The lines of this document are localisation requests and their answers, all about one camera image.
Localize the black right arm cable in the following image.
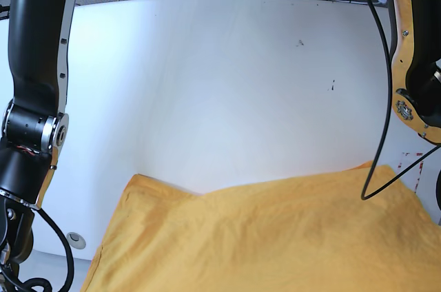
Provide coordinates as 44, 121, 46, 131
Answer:
0, 207, 76, 292

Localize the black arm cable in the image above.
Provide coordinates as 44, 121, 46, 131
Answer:
0, 207, 76, 292
347, 0, 441, 201

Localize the orange T-shirt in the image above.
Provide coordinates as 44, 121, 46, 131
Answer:
82, 164, 440, 291

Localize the left table cable grommet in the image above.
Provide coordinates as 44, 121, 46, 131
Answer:
66, 232, 86, 249

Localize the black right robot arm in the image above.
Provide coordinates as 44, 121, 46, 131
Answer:
1, 0, 76, 291

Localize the red tape rectangle marking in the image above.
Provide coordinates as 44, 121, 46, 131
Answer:
397, 152, 424, 194

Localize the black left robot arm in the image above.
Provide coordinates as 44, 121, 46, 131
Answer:
387, 0, 440, 145

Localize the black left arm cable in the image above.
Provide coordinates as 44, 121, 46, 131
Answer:
347, 0, 441, 201

